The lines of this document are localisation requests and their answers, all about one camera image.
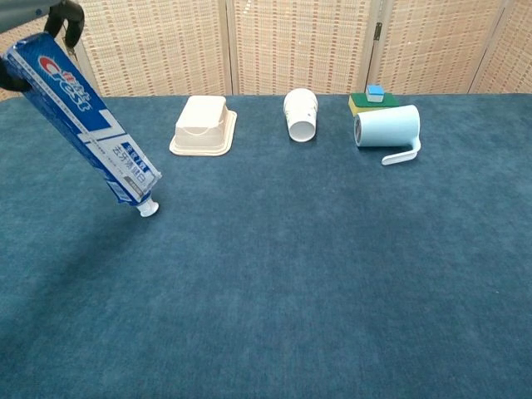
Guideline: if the white paper cup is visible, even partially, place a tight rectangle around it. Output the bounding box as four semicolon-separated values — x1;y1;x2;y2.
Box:
283;87;319;143

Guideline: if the green yellow scouring sponge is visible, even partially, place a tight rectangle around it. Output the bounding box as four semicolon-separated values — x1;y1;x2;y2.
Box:
347;91;401;118

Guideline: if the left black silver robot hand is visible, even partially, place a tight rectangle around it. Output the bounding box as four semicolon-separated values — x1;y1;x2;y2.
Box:
0;0;86;93

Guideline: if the light blue handled mug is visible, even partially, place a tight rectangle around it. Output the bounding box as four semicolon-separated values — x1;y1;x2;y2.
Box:
352;104;422;167

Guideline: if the blue white toothpaste box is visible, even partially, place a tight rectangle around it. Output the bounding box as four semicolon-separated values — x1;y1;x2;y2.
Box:
2;32;163;205

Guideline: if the blue felt table cover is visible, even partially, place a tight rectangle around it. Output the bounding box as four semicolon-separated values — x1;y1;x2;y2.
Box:
0;93;532;399

